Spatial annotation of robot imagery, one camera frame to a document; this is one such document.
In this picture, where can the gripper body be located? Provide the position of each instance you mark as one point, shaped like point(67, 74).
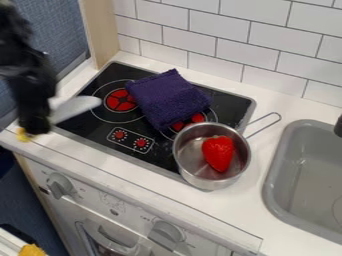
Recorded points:
point(32, 96)

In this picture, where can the yellow knife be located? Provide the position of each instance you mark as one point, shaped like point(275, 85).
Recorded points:
point(73, 107)

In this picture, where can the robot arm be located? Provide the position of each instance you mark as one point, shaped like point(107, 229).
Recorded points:
point(15, 36)

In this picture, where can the toy stove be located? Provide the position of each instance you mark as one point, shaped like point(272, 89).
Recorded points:
point(111, 133)

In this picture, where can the purple cloth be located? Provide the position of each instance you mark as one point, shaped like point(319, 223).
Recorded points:
point(167, 98)

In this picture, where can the silver pot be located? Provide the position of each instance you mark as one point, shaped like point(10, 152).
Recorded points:
point(191, 160)

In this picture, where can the red toy strawberry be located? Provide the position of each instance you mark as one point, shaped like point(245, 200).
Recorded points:
point(218, 153)

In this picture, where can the toy sink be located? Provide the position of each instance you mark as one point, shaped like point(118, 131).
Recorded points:
point(307, 180)

